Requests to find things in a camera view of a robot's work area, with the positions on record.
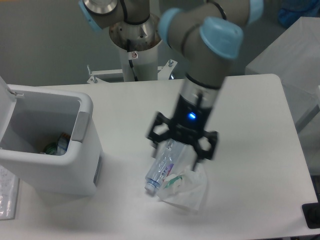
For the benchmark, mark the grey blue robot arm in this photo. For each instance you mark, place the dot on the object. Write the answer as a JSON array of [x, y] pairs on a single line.
[[209, 37]]

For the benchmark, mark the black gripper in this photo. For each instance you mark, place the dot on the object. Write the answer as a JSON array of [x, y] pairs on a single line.
[[187, 126]]

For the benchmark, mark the blue object in background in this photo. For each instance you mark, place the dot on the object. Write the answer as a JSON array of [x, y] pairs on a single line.
[[291, 10]]

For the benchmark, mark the green trash inside bin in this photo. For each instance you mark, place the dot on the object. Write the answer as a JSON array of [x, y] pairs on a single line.
[[59, 147]]

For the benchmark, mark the crumpled white plastic bag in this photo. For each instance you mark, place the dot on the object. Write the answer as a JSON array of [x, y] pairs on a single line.
[[186, 189]]

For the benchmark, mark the white pedestal base frame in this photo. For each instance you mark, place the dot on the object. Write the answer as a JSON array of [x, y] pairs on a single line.
[[165, 72]]

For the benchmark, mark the black device at table edge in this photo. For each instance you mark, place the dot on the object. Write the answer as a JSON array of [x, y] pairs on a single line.
[[311, 212]]

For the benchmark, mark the white covered side table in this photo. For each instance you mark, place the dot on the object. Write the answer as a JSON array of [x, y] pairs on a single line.
[[295, 58]]

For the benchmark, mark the clear plastic water bottle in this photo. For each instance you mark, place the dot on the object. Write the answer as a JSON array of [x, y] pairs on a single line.
[[171, 158]]

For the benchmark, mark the white push-lid trash can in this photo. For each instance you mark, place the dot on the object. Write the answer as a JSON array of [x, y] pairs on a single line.
[[31, 118]]

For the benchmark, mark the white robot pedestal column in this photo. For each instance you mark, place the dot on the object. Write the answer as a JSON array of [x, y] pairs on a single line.
[[138, 48]]

